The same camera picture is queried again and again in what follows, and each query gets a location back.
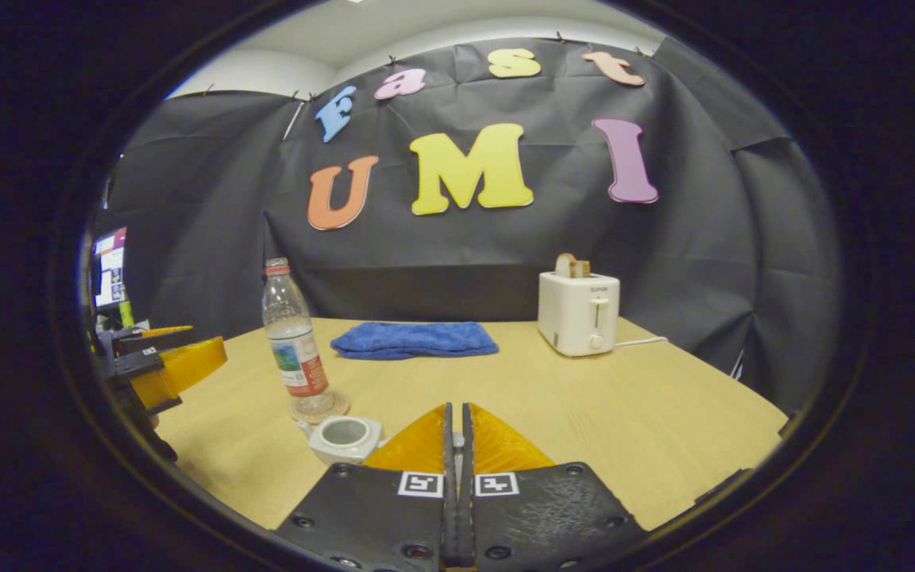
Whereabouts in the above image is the round brown coaster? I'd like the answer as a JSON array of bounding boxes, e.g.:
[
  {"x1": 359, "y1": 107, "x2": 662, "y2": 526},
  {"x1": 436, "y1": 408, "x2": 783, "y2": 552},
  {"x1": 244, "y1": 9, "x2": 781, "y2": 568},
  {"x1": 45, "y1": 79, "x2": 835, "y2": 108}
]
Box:
[{"x1": 289, "y1": 391, "x2": 351, "y2": 424}]

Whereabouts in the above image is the white ceramic teacup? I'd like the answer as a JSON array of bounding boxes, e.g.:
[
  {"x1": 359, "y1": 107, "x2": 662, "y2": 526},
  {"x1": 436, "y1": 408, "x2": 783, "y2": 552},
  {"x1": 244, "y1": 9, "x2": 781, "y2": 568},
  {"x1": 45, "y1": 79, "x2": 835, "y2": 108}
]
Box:
[{"x1": 297, "y1": 415, "x2": 388, "y2": 466}]

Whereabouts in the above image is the white toaster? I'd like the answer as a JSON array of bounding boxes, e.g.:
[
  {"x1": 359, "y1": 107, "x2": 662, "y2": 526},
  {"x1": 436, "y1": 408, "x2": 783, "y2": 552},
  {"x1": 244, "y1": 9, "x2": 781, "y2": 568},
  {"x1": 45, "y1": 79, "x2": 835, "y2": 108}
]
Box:
[{"x1": 538, "y1": 270, "x2": 621, "y2": 358}]

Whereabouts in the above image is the clear plastic water bottle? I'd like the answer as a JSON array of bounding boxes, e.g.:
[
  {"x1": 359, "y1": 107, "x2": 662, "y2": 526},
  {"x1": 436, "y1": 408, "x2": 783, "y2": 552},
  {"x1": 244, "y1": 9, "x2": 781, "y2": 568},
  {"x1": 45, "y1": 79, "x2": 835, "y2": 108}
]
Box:
[{"x1": 261, "y1": 257, "x2": 331, "y2": 422}]

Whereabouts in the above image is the blue folded towel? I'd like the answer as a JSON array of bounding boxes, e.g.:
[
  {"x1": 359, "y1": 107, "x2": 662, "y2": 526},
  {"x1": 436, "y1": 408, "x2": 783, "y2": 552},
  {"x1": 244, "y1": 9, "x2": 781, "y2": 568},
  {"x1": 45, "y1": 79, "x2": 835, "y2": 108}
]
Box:
[{"x1": 330, "y1": 321, "x2": 500, "y2": 361}]

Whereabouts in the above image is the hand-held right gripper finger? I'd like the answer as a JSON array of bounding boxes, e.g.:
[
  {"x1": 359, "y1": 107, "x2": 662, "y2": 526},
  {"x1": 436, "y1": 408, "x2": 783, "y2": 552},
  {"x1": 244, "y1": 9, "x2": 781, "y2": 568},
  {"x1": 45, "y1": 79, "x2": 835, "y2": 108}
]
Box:
[
  {"x1": 275, "y1": 403, "x2": 459, "y2": 570},
  {"x1": 461, "y1": 403, "x2": 649, "y2": 569}
]

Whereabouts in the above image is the computer monitor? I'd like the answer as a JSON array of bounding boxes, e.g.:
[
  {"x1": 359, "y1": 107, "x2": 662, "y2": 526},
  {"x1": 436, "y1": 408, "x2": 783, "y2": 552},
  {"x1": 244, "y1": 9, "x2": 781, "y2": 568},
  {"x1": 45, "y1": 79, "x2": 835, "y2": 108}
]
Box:
[{"x1": 92, "y1": 226, "x2": 129, "y2": 311}]

